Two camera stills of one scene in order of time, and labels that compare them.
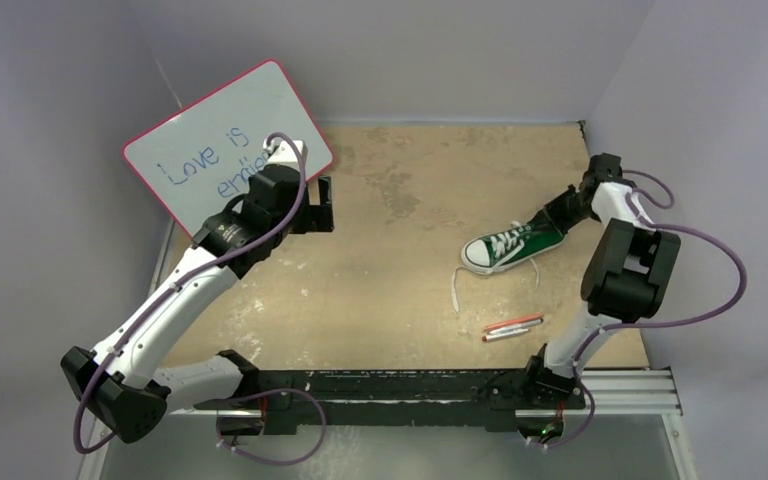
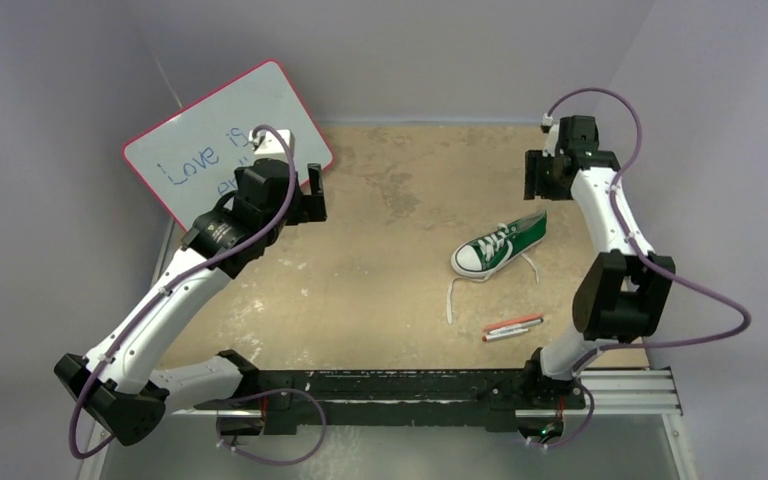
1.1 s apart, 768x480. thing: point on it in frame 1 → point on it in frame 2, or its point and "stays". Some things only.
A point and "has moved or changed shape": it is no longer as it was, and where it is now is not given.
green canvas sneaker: (499, 250) has moved or changed shape
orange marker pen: (514, 321) stays
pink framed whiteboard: (202, 158) stays
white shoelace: (505, 243) has moved or changed shape
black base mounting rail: (465, 399) stays
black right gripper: (549, 217) → (544, 175)
